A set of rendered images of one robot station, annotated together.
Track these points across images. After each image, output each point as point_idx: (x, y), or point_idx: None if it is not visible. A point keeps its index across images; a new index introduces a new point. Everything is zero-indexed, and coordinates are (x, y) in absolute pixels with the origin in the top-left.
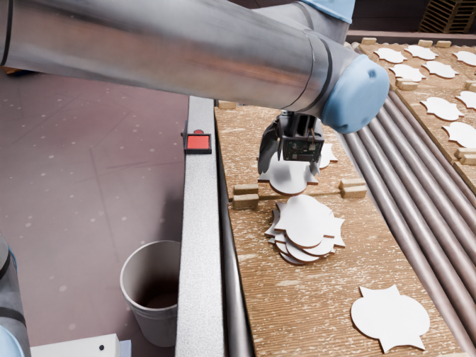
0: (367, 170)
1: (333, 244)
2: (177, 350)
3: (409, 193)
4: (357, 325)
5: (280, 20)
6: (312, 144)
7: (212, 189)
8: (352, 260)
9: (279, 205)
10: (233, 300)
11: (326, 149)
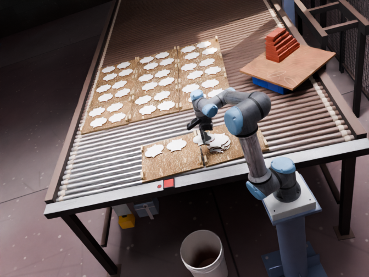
0: (183, 133)
1: (224, 135)
2: None
3: None
4: None
5: (212, 99)
6: (211, 120)
7: (196, 174)
8: (226, 134)
9: (211, 147)
10: (242, 160)
11: (175, 141)
